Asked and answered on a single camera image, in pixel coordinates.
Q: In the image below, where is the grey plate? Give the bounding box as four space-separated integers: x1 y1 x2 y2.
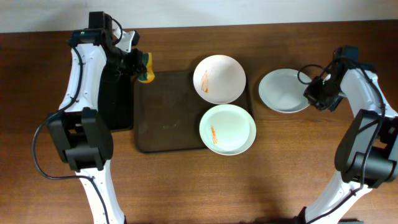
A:
258 68 310 113

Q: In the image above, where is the pale green plate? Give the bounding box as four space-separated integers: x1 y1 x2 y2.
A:
199 104 257 156

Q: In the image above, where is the small black tray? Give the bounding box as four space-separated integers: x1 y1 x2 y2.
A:
98 73 133 131

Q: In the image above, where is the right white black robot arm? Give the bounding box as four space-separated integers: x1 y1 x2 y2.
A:
294 60 397 223

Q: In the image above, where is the white plate with orange stain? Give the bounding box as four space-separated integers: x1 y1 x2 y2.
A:
192 55 246 105

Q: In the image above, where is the yellow green sponge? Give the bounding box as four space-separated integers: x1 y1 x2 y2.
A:
137 53 155 83

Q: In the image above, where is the dark base plate corner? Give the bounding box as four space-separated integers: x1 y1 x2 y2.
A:
323 220 365 224

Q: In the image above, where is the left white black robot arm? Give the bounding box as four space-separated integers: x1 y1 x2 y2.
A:
44 28 154 223

